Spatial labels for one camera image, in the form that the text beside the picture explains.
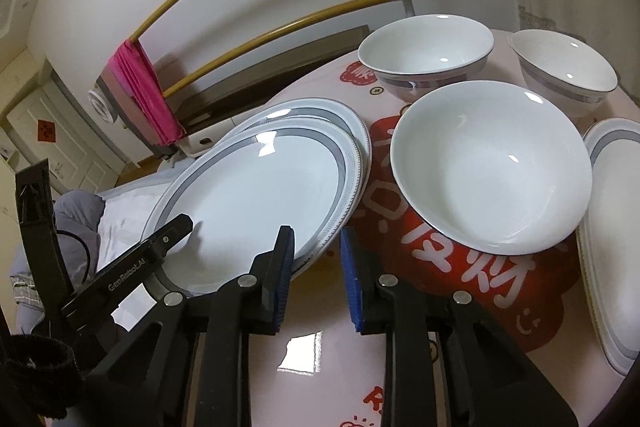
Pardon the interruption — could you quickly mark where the red door sticker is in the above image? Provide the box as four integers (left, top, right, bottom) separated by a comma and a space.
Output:
37, 119, 63, 142

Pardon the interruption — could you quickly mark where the grey garment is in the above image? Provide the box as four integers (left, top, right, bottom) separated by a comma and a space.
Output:
10, 189, 108, 308

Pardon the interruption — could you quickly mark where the plaid cloth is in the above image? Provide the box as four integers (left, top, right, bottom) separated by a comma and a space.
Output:
9, 272, 48, 310

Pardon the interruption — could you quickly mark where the brown low bench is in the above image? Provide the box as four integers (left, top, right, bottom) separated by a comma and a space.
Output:
165, 27, 371, 128

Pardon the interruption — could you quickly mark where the white bed sheet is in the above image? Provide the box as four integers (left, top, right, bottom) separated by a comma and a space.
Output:
95, 167, 176, 273

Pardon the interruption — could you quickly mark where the pink cloth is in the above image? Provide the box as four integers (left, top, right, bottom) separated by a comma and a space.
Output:
114, 38, 187, 148

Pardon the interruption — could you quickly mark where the grey-brown striped towel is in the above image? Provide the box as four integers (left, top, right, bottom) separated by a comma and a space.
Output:
95, 62, 176, 155

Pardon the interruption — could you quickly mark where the white round vent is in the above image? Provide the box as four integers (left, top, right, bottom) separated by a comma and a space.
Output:
87, 89, 121, 122

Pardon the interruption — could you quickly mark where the black fuzzy strap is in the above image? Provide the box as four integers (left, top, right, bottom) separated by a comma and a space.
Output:
0, 322, 77, 419

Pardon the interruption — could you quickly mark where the small grey-banded white bowl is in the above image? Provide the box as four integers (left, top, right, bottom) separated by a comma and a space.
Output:
506, 29, 619, 120

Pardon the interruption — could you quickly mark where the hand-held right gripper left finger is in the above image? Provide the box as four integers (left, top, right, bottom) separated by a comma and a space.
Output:
87, 226, 296, 427

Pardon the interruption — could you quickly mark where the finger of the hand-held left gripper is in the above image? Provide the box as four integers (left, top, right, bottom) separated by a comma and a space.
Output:
60, 213, 195, 323

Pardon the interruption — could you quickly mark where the white door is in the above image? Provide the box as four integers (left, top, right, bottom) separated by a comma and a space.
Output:
5, 82, 121, 192

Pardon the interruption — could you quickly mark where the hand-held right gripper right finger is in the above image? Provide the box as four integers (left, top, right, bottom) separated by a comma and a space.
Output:
341, 227, 576, 427

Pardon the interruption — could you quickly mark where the large plain white bowl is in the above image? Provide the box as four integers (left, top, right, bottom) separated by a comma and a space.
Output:
390, 80, 593, 256

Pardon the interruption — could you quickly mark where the wide grey-banded white bowl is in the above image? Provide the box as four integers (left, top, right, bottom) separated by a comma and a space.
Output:
357, 14, 496, 104

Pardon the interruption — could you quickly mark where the white appliance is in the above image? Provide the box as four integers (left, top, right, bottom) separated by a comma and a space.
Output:
175, 124, 243, 158

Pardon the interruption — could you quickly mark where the grey-rimmed white plate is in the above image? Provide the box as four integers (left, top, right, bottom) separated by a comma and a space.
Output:
141, 117, 368, 299
220, 97, 373, 278
575, 119, 640, 378

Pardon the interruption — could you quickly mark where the black cable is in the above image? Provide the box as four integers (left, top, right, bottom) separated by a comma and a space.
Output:
55, 229, 97, 279

